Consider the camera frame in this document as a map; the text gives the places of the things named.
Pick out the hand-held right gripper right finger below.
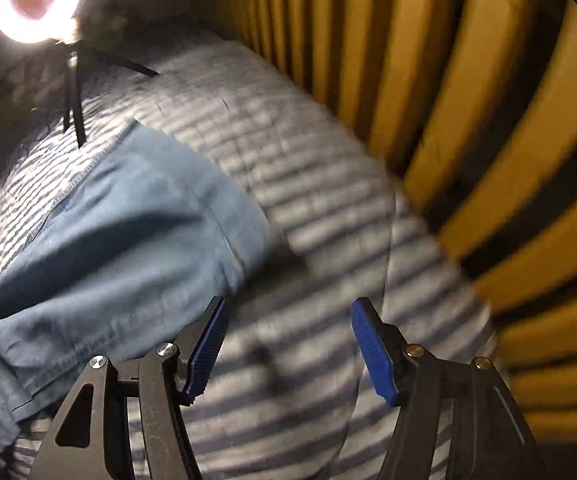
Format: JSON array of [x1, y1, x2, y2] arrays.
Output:
[[351, 297, 541, 480]]

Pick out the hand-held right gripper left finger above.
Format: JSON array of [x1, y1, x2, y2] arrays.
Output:
[[36, 296, 229, 480]]

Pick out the light blue denim pants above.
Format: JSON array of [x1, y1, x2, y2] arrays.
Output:
[[0, 117, 276, 466]]

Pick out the grey striped bed sheet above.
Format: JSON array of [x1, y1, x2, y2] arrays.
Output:
[[0, 25, 499, 480]]

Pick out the black tripod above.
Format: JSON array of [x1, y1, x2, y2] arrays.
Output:
[[28, 40, 162, 150]]

